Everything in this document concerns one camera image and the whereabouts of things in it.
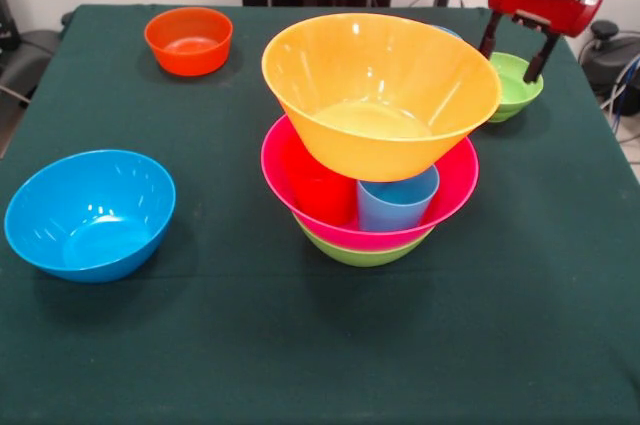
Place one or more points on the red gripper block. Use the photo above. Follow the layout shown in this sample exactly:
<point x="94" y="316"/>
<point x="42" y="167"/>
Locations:
<point x="540" y="0"/>

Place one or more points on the large orange bowl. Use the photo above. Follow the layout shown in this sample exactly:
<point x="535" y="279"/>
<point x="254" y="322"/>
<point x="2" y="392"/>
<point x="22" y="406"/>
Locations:
<point x="375" y="65"/>

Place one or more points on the large pink bowl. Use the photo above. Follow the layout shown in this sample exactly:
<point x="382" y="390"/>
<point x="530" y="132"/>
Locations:
<point x="450" y="180"/>

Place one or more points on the blue cup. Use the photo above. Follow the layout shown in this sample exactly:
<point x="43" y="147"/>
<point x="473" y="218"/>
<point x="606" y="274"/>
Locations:
<point x="395" y="210"/>

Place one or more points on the red cup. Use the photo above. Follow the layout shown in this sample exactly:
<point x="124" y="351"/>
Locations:
<point x="322" y="200"/>

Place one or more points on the large green bowl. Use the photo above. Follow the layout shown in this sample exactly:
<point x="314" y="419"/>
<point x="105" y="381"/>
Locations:
<point x="365" y="257"/>

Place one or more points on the small green bowl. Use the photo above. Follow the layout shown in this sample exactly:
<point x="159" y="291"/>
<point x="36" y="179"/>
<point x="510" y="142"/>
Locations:
<point x="515" y="95"/>

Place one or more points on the small blue bowl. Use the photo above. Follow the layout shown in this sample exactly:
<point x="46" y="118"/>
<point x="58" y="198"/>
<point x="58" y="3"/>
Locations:
<point x="450" y="31"/>

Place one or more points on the small red-orange bowl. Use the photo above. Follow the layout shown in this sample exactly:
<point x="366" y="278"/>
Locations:
<point x="200" y="25"/>

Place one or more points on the dark green tablecloth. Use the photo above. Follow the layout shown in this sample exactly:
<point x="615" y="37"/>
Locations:
<point x="225" y="345"/>

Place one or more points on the large blue bowl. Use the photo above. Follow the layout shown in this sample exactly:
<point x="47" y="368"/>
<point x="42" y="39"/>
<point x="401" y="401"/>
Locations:
<point x="90" y="215"/>

